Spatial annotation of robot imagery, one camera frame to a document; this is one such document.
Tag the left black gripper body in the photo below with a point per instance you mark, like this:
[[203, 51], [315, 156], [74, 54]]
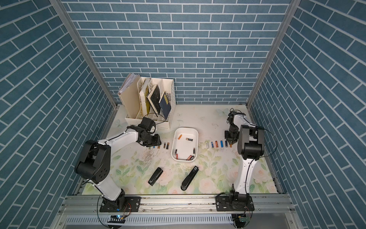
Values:
[[151, 140]]

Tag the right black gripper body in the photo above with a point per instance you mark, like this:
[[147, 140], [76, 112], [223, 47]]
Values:
[[231, 135]]

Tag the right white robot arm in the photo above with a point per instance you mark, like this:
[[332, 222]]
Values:
[[250, 140]]

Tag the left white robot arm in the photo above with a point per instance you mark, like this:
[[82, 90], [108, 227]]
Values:
[[95, 159]]

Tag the white plastic storage box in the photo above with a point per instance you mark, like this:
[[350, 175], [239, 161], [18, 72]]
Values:
[[182, 150]]

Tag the dark blue notebook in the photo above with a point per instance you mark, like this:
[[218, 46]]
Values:
[[165, 105]]

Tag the beige desktop file organizer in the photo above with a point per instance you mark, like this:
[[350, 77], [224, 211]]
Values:
[[133, 95]]

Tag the floral table mat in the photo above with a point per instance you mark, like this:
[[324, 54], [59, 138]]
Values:
[[133, 165]]

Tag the long black stapler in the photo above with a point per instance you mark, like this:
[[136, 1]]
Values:
[[187, 181]]

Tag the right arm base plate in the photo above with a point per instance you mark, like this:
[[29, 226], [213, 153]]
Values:
[[240, 202]]

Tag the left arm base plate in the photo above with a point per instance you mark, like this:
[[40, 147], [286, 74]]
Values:
[[122, 204]]

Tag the aluminium mounting rail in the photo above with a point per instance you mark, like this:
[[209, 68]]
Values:
[[179, 204]]

